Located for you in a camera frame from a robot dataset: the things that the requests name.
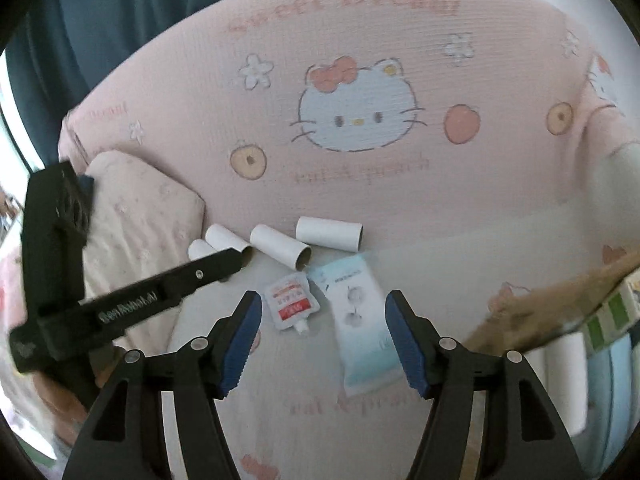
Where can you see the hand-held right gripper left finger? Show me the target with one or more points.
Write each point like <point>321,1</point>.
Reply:
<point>242,345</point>

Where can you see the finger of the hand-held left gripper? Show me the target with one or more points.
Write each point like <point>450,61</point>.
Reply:
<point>215,267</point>

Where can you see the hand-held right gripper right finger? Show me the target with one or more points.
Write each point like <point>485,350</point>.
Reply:
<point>405,345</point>

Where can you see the light blue wipes packet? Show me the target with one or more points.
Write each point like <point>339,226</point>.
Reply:
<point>357,320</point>

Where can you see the cardboard box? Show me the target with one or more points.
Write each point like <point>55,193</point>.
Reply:
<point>540,305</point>

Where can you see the pile of white paper tubes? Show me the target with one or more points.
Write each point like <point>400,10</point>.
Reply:
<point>565,380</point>

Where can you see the person's left hand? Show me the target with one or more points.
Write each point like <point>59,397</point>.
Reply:
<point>60,402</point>

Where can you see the white pouch with red label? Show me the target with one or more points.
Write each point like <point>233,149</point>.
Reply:
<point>287,302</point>

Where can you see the dark blue cloth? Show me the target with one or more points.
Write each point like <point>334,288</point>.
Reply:
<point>87,190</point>

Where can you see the pink floral pillow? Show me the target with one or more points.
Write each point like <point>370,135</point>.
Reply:
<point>145,210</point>

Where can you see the pink cartoon printed blanket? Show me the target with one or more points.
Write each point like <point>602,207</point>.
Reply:
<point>400,185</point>

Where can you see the green white carton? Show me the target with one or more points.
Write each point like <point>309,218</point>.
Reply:
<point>610,315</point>

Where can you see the light blue book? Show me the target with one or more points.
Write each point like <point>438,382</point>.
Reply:
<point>612,385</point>

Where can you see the dark teal cloth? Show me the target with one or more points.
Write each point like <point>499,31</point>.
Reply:
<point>125,25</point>

